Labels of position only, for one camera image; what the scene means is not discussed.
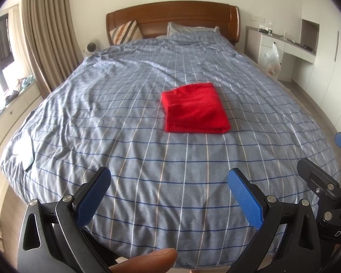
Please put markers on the beige curtain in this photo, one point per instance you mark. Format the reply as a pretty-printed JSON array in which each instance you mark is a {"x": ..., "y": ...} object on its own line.
[{"x": 45, "y": 34}]

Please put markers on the wooden headboard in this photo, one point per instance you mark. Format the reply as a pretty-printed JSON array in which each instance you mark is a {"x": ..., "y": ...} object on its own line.
[{"x": 173, "y": 14}]

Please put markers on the small round speaker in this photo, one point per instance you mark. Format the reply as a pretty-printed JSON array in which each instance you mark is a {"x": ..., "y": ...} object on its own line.
[{"x": 90, "y": 48}]

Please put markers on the clear plastic bag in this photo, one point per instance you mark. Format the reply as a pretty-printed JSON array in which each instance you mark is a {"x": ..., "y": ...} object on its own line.
[{"x": 271, "y": 59}]

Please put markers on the clear bottle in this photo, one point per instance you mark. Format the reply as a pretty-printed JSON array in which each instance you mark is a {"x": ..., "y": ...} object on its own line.
[{"x": 270, "y": 28}]

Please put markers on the dark framed window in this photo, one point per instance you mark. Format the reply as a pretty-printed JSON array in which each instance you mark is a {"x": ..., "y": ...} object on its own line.
[{"x": 0, "y": 45}]

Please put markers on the pile of clothes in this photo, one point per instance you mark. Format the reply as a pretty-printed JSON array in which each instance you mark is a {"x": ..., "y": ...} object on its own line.
[{"x": 20, "y": 86}]

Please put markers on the white wardrobe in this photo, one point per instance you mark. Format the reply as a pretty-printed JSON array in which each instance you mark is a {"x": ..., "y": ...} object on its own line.
[{"x": 329, "y": 76}]

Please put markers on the white desk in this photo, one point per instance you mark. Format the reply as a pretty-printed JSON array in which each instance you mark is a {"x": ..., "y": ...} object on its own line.
[{"x": 295, "y": 62}]

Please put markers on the grey pillow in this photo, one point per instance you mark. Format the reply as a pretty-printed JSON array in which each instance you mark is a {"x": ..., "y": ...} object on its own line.
[{"x": 182, "y": 28}]

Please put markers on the striped pillow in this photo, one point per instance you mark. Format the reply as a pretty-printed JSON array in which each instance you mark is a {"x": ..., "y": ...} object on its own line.
[{"x": 125, "y": 32}]

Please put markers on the red towel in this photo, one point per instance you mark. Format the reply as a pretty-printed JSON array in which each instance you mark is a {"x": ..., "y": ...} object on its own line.
[{"x": 196, "y": 108}]

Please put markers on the person's left hand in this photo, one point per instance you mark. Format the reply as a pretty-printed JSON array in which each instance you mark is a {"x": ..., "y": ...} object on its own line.
[{"x": 147, "y": 260}]

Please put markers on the blue checked duvet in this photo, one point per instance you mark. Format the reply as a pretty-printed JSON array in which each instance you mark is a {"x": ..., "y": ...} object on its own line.
[{"x": 130, "y": 119}]

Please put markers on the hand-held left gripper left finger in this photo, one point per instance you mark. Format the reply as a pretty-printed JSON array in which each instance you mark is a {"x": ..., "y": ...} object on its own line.
[{"x": 93, "y": 196}]

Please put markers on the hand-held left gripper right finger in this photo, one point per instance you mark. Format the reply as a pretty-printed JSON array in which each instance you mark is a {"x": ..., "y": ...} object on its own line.
[{"x": 244, "y": 196}]

